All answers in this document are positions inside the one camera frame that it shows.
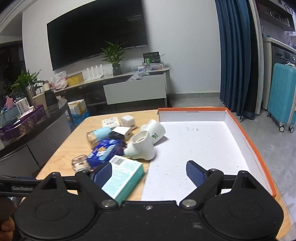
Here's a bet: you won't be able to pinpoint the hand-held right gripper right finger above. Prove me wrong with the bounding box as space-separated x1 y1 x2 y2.
179 160 260 209

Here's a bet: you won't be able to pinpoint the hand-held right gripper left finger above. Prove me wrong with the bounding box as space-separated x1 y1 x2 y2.
38 162 119 209

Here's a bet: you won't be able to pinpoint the teal cardboard box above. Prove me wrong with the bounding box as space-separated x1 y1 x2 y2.
100 155 145 204

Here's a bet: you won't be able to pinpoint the glass bottle beige neck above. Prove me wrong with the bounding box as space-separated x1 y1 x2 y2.
71 155 91 172

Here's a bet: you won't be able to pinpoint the orange-edged white cardboard tray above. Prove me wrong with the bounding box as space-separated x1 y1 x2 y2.
141 107 278 202

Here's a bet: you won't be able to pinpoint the black charger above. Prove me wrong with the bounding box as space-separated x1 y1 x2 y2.
109 131 125 141

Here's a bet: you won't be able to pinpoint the glass bottle light blue cap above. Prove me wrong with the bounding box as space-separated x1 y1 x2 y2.
86 127 111 149

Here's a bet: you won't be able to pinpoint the white plastic bottle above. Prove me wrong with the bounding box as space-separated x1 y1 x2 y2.
124 130 156 161

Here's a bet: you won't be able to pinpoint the black and white box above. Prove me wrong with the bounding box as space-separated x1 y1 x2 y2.
113 126 133 141

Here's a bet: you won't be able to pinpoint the small white printed box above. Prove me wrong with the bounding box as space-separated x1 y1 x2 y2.
102 117 120 127

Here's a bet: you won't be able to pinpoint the white cube box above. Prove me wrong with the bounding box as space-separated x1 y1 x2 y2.
121 115 137 131

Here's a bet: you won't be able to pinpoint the person's left hand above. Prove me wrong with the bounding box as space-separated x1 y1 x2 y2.
0 198 18 233

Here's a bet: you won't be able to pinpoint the dark curved side table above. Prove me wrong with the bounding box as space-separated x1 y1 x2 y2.
0 98 71 179

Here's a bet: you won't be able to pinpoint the blue plastic bag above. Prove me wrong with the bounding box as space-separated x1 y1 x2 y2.
69 109 91 131

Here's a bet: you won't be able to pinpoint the purple box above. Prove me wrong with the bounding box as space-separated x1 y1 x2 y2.
0 105 46 140

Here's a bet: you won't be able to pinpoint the white and yellow cardboard boxes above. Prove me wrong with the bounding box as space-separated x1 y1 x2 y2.
67 99 87 115

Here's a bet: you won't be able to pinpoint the white carton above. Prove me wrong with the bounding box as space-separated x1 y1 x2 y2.
16 97 29 115

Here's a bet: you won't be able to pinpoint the white and dark tv cabinet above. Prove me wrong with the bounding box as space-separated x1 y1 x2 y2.
53 67 170 107

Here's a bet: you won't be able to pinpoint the brown cardboard box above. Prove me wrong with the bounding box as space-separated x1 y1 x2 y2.
32 93 48 110

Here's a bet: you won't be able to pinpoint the steel thermos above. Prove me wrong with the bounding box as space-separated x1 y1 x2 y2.
25 85 36 108

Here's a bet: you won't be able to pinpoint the yellow cardboard box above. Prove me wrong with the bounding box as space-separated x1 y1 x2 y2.
67 72 84 86

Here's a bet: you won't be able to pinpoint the white router with antennas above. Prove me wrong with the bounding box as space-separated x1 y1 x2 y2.
85 65 105 81

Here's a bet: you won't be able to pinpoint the white plastic bag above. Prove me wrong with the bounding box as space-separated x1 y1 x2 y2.
50 71 68 90

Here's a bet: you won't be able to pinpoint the clear plastic bags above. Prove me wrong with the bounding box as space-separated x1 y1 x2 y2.
128 72 150 81

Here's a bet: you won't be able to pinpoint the green leafy houseplant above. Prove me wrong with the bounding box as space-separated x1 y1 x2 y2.
10 70 44 98

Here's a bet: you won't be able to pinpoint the row of small packets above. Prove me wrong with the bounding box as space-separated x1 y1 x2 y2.
132 64 164 72

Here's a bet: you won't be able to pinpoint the teal hard-shell suitcase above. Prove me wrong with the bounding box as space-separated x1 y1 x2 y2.
267 62 296 133

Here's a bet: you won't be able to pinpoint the potted bamboo plant dark vase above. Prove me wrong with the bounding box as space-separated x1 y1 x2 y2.
100 41 128 76

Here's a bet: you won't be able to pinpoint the dark blue curtain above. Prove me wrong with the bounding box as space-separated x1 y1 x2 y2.
215 0 262 120

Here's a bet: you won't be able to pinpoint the black and green box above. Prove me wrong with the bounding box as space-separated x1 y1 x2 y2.
143 51 160 66

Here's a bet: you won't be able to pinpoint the grey washing machine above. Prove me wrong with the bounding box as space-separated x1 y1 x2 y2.
271 46 296 70

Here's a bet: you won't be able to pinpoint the white laundry counter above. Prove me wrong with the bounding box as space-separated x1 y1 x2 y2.
262 37 296 52

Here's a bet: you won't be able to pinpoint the black wall television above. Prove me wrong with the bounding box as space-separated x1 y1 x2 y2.
47 0 148 71

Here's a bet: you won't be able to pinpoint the wall shelf with bottles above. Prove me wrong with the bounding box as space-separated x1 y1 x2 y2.
255 0 296 32

